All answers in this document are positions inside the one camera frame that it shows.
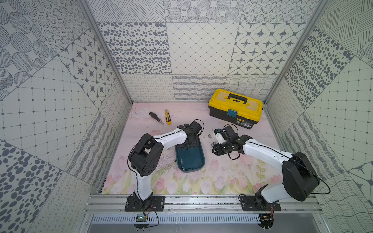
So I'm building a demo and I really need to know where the teal plastic storage tray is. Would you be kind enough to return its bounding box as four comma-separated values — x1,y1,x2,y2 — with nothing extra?
175,138,206,173

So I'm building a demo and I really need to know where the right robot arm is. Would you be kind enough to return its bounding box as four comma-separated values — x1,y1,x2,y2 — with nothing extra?
212,126,321,204

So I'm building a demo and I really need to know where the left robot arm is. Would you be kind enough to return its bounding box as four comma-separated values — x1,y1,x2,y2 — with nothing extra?
127,119,205,202

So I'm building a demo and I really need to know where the yellow utility knife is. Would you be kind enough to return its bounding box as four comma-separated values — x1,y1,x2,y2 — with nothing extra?
165,109,172,125

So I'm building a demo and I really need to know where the yellow black toolbox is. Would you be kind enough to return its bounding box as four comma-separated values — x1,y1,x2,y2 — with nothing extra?
208,89,263,130

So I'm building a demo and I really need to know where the right controller board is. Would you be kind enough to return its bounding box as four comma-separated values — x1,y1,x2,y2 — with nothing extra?
258,214,274,230

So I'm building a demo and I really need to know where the controller board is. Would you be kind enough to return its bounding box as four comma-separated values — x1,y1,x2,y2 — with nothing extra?
134,215,150,230
258,214,274,230

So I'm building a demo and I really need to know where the left controller board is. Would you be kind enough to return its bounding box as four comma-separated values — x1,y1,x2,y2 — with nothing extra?
134,215,150,230

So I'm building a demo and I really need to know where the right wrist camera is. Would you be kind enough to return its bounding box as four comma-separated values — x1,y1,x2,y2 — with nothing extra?
214,129,226,144

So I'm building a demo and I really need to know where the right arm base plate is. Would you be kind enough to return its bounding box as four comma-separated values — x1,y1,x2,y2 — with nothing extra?
238,194,281,213

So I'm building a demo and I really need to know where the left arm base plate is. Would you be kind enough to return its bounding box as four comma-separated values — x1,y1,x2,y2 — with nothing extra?
125,194,165,212

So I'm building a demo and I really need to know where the aluminium mounting rail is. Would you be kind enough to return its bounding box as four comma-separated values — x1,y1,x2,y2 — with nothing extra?
83,194,322,214

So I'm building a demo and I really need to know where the white slotted cable duct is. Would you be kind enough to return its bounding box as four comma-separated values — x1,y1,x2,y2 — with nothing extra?
92,214,260,224

